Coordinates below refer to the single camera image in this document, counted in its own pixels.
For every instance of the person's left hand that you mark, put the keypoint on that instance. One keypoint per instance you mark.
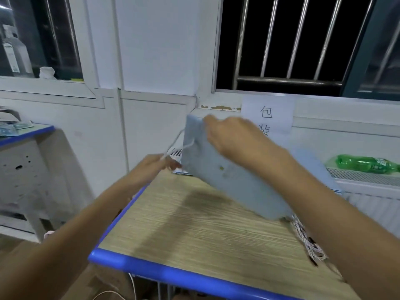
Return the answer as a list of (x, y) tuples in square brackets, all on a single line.
[(155, 170)]

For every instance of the person's right hand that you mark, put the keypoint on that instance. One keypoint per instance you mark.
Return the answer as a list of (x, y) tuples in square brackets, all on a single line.
[(240, 140)]

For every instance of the crown-print light blue paper bag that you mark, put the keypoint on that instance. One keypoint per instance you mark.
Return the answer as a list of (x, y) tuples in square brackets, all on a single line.
[(237, 184)]

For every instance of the stack of blue paper bags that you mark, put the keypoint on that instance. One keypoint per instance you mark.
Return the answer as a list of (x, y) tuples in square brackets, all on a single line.
[(315, 168)]

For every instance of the person's left forearm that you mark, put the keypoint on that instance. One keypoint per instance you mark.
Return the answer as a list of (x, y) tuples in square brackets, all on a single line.
[(62, 246)]

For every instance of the person's right forearm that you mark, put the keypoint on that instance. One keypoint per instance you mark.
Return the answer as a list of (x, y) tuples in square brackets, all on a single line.
[(344, 228)]

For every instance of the white paper sign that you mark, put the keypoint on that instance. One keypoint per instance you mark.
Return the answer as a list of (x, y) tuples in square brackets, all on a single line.
[(275, 109)]

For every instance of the metal window grille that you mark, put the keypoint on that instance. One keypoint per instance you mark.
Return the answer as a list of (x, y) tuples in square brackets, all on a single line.
[(287, 80)]

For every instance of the blue-edged wooden desk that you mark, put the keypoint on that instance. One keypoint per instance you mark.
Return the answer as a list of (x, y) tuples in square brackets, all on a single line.
[(206, 234)]

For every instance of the grey metal desk blue edge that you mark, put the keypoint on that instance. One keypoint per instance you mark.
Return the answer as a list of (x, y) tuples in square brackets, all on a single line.
[(25, 165)]

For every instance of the green plastic bottle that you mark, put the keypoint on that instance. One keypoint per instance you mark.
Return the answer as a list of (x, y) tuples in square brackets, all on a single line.
[(369, 164)]

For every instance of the small white container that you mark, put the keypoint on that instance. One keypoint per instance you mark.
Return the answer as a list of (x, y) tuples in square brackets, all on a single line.
[(47, 73)]

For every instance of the white framed window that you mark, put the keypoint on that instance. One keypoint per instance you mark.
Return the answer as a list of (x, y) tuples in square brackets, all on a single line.
[(87, 34)]

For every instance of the teal framed sliding window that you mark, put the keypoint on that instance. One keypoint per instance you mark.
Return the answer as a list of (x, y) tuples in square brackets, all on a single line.
[(387, 59)]

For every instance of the clear plastic bottle white label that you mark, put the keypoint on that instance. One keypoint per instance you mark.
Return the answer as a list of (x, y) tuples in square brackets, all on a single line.
[(15, 56)]

